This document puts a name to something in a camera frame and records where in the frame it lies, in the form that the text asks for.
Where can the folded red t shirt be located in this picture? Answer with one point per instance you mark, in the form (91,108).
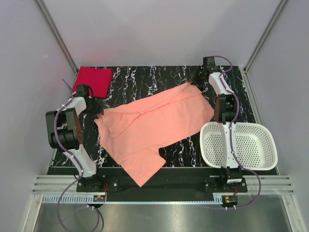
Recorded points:
(98,79)

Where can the white slotted cable duct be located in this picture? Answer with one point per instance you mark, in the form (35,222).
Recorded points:
(111,199)

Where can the salmon pink t shirt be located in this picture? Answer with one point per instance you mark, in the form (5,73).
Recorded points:
(149,123)

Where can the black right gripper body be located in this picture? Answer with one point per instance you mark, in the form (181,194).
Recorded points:
(197,78)

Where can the white perforated plastic basket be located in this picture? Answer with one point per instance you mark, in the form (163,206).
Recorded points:
(255,148)

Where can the left aluminium frame post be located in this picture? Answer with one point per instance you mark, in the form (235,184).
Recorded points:
(54,30)

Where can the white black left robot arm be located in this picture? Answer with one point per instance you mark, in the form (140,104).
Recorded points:
(65,133)

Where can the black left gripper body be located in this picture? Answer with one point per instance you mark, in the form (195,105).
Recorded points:
(93,109)

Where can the right aluminium frame post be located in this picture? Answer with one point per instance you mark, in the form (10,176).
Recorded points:
(274,18)

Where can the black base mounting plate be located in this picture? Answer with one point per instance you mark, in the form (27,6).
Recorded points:
(172,183)

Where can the aluminium frame post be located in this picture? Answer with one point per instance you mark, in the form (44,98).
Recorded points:
(54,30)
(274,18)

